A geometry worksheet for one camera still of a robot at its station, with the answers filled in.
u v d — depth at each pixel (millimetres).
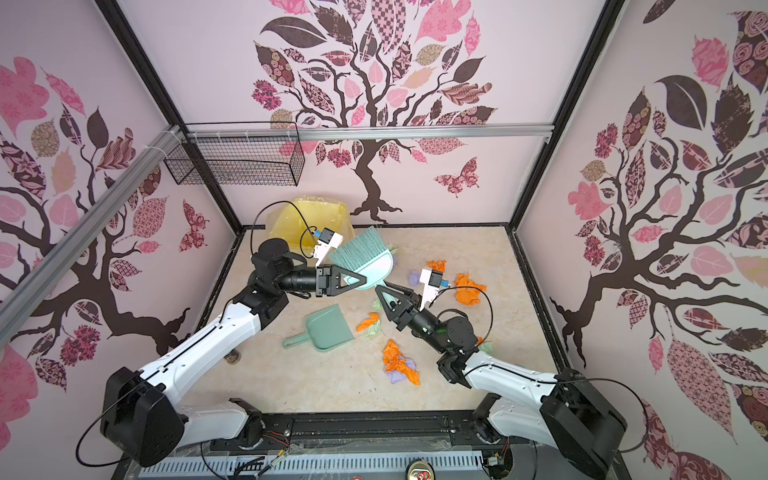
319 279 588
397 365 832
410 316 595
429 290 612
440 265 1067
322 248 625
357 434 745
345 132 942
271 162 798
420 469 602
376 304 961
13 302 495
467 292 977
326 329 906
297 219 939
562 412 413
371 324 920
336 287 617
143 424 390
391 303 644
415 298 666
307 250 629
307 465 697
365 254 632
